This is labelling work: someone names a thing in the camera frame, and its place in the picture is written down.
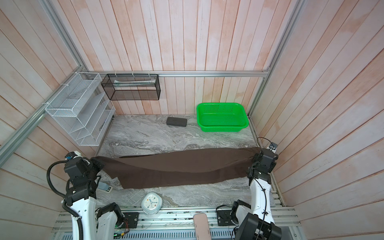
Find green plastic basket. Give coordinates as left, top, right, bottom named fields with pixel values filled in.
left=197, top=103, right=249, bottom=132

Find dark grey rectangular case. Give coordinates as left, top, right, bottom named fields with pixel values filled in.
left=166, top=117, right=188, bottom=127

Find brown trousers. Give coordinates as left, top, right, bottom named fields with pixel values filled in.
left=96, top=148, right=260, bottom=189

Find black wire mesh basket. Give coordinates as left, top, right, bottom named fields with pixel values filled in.
left=101, top=73, right=161, bottom=101

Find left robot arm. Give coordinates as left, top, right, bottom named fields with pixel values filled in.
left=63, top=157, right=125, bottom=240

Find white alarm clock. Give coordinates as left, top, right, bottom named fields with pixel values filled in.
left=141, top=192, right=163, bottom=215

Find white wire mesh shelf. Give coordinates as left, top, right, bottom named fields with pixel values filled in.
left=45, top=72, right=115, bottom=147

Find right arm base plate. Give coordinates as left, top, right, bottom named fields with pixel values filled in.
left=216, top=209, right=237, bottom=227

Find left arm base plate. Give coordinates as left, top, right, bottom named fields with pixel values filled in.
left=120, top=212, right=139, bottom=230

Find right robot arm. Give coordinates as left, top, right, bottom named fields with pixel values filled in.
left=231, top=148, right=282, bottom=240

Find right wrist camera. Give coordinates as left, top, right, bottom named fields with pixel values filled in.
left=262, top=143, right=279, bottom=173

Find pink flat device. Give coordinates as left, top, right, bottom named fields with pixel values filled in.
left=193, top=213, right=212, bottom=240

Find black corrugated cable hose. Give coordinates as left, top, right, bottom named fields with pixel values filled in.
left=46, top=159, right=84, bottom=240

